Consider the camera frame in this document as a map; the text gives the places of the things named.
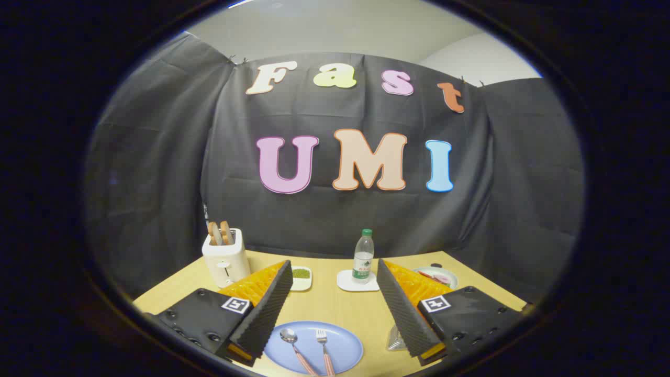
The blue round plate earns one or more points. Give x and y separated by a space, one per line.
340 345

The white square coaster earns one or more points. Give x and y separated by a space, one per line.
345 283

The white toaster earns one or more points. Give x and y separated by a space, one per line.
226 262

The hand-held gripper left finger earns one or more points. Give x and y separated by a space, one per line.
267 309

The black backdrop cloth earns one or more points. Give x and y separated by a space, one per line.
335 173

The clear plastic water bottle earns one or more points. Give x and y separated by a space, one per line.
363 259

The white round plate with food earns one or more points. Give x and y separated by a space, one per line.
442 276

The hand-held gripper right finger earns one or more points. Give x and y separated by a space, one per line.
403 309

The brown bread slice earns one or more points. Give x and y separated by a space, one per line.
226 232
214 234

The clear plastic cup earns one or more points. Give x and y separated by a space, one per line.
395 340

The small white dish green contents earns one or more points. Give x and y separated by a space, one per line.
302 276

